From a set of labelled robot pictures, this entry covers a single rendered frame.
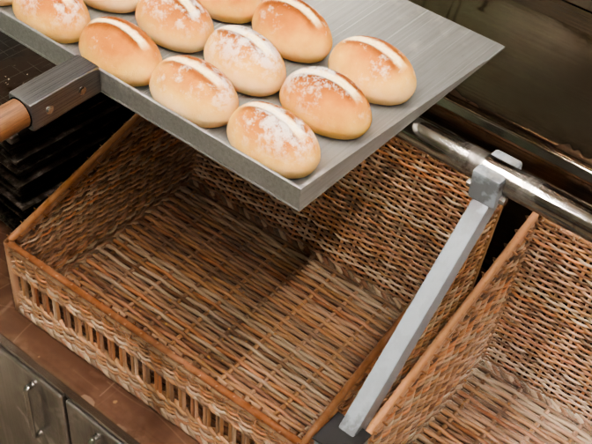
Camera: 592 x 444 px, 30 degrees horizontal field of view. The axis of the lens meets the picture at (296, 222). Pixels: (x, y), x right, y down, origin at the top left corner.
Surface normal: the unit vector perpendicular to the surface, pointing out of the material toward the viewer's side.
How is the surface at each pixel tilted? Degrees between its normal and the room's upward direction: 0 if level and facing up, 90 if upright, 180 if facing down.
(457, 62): 0
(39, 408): 90
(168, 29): 66
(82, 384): 0
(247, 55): 46
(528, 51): 70
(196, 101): 62
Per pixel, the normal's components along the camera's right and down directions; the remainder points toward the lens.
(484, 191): -0.64, 0.51
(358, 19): 0.06, -0.72
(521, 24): -0.58, 0.23
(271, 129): -0.25, -0.18
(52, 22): -0.16, 0.31
